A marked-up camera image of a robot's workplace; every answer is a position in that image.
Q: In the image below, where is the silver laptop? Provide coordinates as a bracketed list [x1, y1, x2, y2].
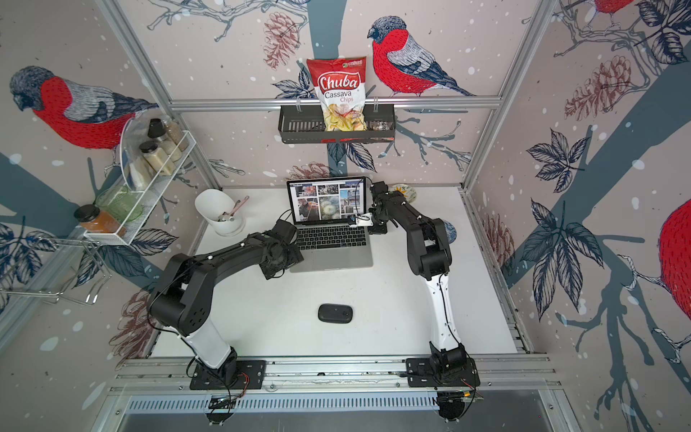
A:
[286, 176, 374, 273]

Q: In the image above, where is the black wireless mouse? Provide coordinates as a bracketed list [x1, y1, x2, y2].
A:
[318, 303, 354, 324]

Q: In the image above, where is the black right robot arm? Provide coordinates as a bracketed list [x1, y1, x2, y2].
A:
[369, 182, 470, 381]

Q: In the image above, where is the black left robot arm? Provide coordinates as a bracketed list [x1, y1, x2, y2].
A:
[148, 220, 303, 374]

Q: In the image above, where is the yellow flower ceramic bowl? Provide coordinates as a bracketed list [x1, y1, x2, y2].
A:
[389, 184, 417, 203]

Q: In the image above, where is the blue patterned ceramic bowl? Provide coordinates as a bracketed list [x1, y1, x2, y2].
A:
[444, 221, 458, 244]

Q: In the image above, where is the white utensil holder cup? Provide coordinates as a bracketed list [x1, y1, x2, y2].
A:
[194, 189, 245, 237]

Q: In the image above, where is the red cassava chips bag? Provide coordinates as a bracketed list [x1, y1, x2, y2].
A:
[307, 57, 366, 132]

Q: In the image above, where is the beige bottle black cap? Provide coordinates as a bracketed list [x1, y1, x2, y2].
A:
[148, 118, 186, 162]
[139, 140, 175, 176]

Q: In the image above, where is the orange jar with black lid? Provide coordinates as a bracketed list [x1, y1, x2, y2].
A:
[73, 204, 126, 236]

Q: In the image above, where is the pink handled utensil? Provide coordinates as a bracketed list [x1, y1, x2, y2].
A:
[217, 195, 249, 222]

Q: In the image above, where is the black wall basket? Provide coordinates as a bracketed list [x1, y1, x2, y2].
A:
[278, 104, 396, 144]

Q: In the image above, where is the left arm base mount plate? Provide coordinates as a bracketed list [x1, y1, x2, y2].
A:
[189, 360, 266, 391]

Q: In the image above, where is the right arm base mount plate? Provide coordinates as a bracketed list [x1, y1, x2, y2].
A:
[403, 357, 480, 388]

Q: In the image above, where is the chrome wire wall rack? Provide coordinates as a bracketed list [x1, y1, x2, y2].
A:
[1, 235, 113, 306]

